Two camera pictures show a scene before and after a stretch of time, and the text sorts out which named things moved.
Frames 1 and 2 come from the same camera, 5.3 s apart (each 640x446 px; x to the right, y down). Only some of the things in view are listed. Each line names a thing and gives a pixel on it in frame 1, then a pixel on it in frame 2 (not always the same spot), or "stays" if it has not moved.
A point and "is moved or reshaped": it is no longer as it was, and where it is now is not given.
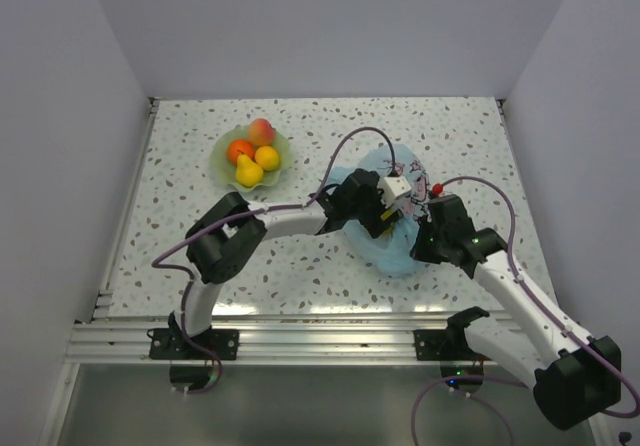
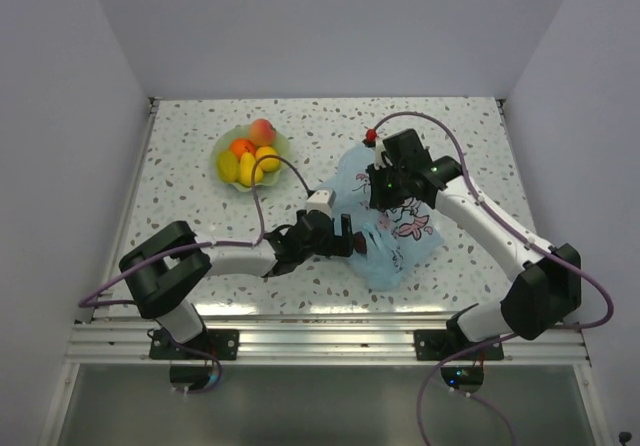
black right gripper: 419,251 to 379,199
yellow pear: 248,173 stays
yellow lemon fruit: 268,157 stays
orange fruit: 240,146 stays
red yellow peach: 260,132 stays
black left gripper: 374,225 to 340,244
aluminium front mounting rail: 262,340 stays
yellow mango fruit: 386,214 to 228,166
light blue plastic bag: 391,254 is moved or reshaped
